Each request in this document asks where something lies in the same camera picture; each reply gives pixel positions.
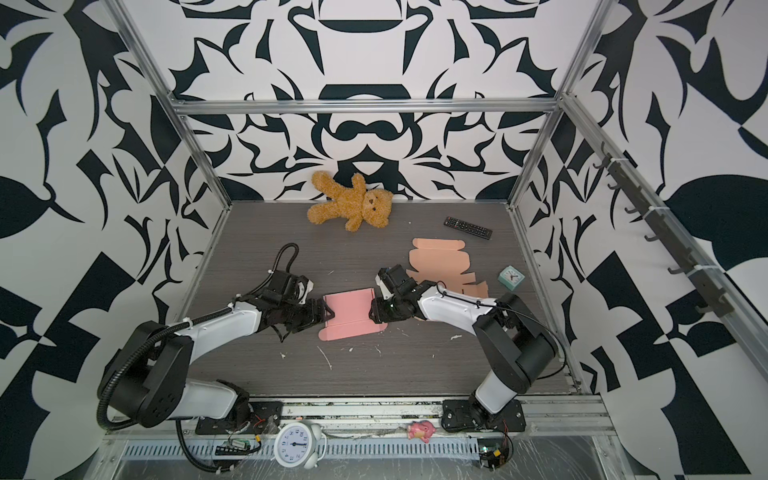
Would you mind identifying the black remote control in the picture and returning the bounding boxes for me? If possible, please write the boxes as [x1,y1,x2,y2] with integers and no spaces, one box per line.
[443,216,493,240]

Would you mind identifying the pink cardboard box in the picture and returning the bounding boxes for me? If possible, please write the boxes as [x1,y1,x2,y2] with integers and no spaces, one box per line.
[318,288,387,342]

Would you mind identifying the peach flat cardboard box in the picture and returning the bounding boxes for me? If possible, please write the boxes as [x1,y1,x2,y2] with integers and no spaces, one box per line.
[407,238,488,298]

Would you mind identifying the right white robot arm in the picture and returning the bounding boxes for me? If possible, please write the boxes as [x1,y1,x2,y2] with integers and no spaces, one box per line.
[369,265,565,431]

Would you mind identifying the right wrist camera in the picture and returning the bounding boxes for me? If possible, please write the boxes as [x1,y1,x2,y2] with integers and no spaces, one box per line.
[375,273,393,300]

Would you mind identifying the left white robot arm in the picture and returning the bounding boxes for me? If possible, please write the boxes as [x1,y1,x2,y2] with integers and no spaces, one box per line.
[96,264,335,475]

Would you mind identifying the small pink toy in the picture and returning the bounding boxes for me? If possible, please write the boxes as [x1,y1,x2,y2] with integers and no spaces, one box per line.
[407,421,436,444]

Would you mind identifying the brown teddy bear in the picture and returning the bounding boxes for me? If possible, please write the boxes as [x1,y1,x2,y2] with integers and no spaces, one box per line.
[307,171,394,232]

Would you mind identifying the green circuit board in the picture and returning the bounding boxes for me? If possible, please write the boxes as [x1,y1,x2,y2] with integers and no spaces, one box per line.
[478,441,514,471]

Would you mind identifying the grey wall hook rail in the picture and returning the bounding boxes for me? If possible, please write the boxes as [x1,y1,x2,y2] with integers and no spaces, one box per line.
[596,153,735,318]

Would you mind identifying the small teal alarm clock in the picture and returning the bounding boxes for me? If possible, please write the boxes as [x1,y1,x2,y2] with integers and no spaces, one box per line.
[498,266,526,292]

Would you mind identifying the white slotted cable duct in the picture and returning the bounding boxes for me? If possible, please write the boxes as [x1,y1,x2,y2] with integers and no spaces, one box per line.
[123,437,480,461]

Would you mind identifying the white round alarm clock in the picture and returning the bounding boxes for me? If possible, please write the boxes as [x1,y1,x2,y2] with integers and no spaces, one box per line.
[273,421,329,469]

